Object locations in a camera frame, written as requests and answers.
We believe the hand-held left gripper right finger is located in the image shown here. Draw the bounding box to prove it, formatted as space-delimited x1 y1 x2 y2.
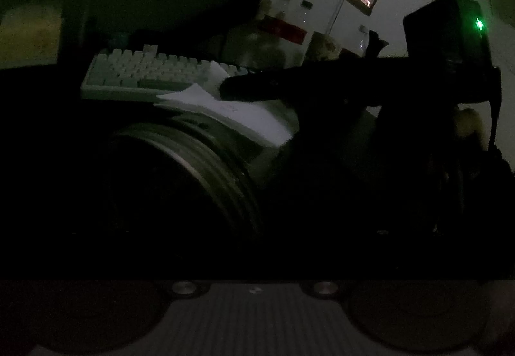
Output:
308 215 479 297

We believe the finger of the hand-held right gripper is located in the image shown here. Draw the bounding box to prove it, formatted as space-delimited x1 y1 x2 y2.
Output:
218 57 407 108

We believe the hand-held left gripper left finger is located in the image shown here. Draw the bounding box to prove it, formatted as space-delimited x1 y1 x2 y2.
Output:
40 218 202 297

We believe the white paper tissue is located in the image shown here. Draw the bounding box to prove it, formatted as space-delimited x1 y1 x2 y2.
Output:
155 60 294 149

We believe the clear glass jar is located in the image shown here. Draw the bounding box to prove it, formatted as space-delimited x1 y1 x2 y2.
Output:
100 112 302 246

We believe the person's right hand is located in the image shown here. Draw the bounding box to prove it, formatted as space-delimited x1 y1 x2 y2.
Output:
454 108 485 141

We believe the crumpled white plastic bag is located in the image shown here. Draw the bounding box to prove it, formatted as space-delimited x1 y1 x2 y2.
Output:
225 22 290 71

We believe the black forked stand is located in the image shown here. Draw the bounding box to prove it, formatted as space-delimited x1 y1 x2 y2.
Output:
364 31 389 59

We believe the black-capped red-label bottle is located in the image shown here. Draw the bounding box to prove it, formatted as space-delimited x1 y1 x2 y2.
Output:
297 0 315 46

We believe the yellow-capped red-label bottle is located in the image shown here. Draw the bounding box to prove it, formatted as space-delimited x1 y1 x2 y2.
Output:
277 0 295 36

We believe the clear bottle with red label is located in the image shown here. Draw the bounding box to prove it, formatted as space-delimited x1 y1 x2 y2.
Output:
356 26 371 57

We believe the white mechanical keyboard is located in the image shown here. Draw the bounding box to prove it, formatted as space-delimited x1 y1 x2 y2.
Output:
80 44 258 103

